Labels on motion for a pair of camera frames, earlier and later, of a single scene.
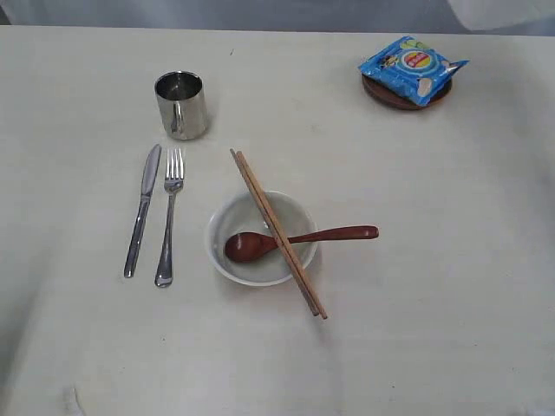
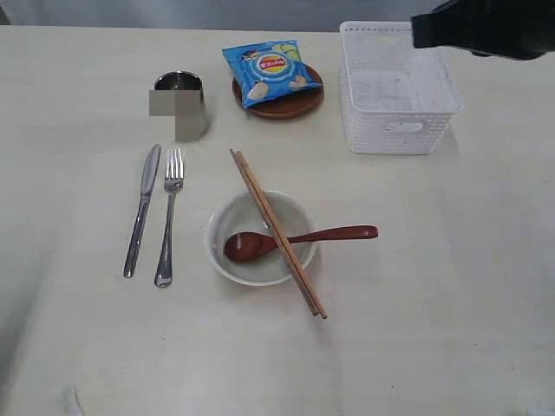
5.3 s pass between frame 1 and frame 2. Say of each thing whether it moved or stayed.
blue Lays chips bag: moved
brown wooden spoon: stayed
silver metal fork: stayed
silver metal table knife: stayed
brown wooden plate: moved
